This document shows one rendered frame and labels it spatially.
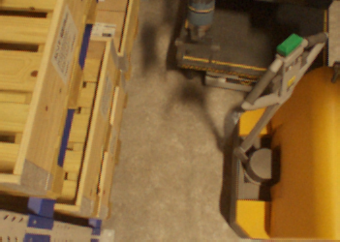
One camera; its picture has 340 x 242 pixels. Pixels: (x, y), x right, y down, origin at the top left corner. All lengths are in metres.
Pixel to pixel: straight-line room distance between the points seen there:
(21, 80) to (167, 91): 1.51
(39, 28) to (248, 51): 1.46
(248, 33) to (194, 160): 0.94
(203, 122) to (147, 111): 0.41
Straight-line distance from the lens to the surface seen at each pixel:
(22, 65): 1.29
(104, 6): 2.42
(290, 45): 1.16
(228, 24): 2.49
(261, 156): 2.04
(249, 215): 2.07
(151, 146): 2.45
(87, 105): 1.78
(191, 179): 2.40
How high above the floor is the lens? 2.36
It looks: 69 degrees down
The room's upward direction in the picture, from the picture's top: 1 degrees counter-clockwise
